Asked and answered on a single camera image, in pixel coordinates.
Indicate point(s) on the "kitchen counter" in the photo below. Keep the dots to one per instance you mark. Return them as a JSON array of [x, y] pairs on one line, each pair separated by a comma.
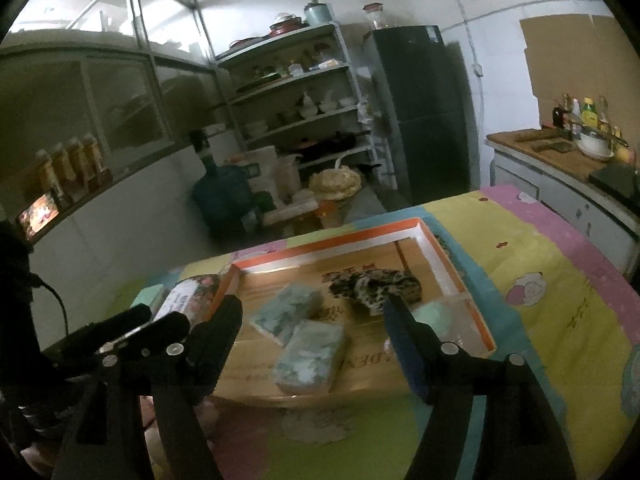
[[561, 182]]

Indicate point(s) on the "leopard print cloth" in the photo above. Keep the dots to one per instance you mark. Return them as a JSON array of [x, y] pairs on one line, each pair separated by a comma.
[[368, 289]]

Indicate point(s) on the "mint green box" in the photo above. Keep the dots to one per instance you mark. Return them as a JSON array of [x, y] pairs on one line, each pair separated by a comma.
[[152, 296]]

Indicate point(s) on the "green item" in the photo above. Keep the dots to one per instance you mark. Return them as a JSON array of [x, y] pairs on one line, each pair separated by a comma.
[[452, 321]]

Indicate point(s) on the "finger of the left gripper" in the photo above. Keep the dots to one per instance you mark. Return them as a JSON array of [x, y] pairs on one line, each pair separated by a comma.
[[93, 336]]

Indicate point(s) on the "amber jars on sill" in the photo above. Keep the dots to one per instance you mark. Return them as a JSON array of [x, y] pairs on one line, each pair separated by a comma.
[[73, 170]]

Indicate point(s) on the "green floral tissue pack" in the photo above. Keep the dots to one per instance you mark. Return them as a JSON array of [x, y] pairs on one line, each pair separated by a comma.
[[278, 318]]

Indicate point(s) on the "large floral tissue pack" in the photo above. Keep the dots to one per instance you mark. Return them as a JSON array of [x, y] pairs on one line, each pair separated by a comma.
[[185, 294]]

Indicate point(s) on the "condiment bottles group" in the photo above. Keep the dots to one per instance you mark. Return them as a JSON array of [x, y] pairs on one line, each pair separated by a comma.
[[581, 117]]

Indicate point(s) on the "teal pot on shelf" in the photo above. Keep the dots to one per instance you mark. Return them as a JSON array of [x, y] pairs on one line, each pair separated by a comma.
[[317, 13]]

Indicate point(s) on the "metal shelving rack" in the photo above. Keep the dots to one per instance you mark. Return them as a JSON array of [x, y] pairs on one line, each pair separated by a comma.
[[302, 93]]

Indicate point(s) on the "dark refrigerator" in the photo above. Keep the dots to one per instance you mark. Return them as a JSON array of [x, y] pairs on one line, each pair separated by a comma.
[[419, 98]]

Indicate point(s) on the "white bowl on counter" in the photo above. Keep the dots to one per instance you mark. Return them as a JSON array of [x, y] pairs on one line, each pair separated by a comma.
[[595, 147]]

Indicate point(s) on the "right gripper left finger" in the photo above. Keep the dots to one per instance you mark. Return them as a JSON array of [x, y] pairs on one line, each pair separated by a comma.
[[190, 369]]

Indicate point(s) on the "orange rimmed cardboard tray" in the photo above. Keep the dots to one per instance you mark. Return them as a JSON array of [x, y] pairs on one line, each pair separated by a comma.
[[369, 367]]

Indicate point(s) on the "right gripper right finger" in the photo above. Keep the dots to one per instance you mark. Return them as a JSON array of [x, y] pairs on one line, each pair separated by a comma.
[[434, 370]]

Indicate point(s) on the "glass jar red lid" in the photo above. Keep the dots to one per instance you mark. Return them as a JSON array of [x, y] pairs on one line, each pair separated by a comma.
[[375, 15]]

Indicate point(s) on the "phone showing video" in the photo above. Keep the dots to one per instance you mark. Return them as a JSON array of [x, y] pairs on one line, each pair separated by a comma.
[[38, 215]]

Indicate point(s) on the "cardboard wall sheets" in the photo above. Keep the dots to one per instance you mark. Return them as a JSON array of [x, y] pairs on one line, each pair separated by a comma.
[[584, 56]]

